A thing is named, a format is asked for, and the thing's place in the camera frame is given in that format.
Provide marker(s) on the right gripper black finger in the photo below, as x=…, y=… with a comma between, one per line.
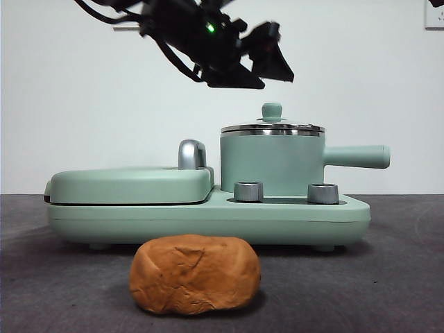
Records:
x=436, y=2

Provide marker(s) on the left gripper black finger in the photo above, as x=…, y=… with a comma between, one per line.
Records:
x=270, y=55
x=236, y=80

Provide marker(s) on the glass lid with green knob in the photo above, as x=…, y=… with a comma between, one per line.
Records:
x=273, y=111

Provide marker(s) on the brown potato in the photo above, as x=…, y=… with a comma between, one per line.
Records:
x=194, y=274

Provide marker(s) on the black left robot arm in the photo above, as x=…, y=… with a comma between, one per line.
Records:
x=187, y=31

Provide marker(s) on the silver control knob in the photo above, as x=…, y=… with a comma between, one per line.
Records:
x=249, y=192
x=323, y=194

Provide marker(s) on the green breakfast machine base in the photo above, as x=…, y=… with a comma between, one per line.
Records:
x=208, y=222

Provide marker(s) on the green griddle cover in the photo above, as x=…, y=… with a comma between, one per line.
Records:
x=121, y=185

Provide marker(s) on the white wall socket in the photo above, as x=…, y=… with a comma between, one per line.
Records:
x=435, y=17
x=118, y=25

